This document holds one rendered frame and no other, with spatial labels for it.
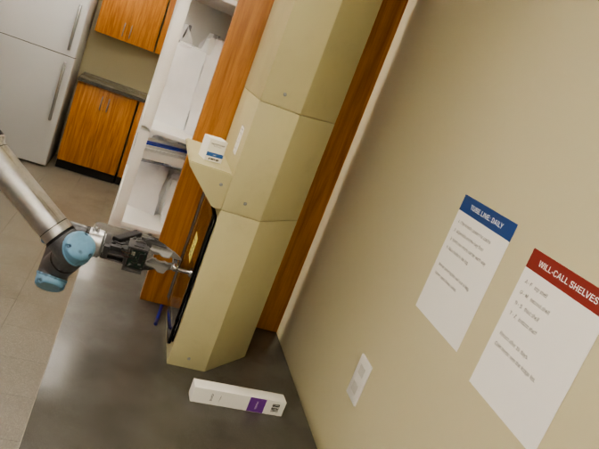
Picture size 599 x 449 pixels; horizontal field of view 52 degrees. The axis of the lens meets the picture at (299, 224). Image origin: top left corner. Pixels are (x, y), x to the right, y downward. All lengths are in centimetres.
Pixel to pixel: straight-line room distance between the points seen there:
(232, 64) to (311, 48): 41
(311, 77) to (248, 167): 28
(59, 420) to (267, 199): 72
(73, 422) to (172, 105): 181
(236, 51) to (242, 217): 55
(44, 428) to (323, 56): 106
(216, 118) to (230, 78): 13
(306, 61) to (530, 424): 97
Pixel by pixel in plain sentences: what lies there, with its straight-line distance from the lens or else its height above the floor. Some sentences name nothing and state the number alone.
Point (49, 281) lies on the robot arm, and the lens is 163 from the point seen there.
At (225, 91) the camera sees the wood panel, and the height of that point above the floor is 168.
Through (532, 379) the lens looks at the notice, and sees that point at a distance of 108.
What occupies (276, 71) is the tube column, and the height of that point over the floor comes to 179.
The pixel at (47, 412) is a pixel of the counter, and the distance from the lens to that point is 150.
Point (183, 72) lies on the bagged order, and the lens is 293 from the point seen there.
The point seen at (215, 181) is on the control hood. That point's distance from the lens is 158.
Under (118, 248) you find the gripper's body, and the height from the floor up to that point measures 122.
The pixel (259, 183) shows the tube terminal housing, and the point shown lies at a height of 151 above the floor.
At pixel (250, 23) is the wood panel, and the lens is 191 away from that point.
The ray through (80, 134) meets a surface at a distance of 670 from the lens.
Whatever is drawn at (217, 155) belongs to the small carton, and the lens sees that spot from 164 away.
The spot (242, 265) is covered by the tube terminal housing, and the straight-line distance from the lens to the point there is 166.
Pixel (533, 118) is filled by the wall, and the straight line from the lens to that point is 127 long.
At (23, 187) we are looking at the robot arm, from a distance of 155.
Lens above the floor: 182
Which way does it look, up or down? 13 degrees down
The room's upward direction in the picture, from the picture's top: 21 degrees clockwise
